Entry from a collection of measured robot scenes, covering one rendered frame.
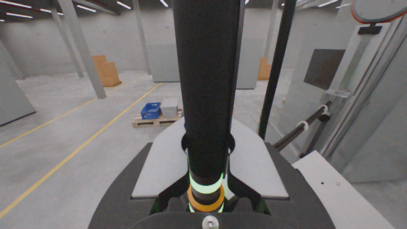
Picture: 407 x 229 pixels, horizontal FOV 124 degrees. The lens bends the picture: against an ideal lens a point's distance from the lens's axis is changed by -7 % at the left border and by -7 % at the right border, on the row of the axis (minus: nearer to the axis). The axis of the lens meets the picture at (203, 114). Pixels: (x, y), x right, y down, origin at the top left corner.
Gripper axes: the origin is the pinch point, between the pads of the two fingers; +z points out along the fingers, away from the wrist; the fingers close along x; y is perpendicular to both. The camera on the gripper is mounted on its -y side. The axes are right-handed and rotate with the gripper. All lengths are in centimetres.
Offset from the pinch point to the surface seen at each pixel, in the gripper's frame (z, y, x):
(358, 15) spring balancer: 40, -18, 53
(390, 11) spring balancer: 34, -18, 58
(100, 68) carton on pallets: 628, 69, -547
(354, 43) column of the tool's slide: 39, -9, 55
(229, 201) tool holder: -2.4, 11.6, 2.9
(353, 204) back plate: 5, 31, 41
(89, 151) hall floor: 153, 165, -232
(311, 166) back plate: 19, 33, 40
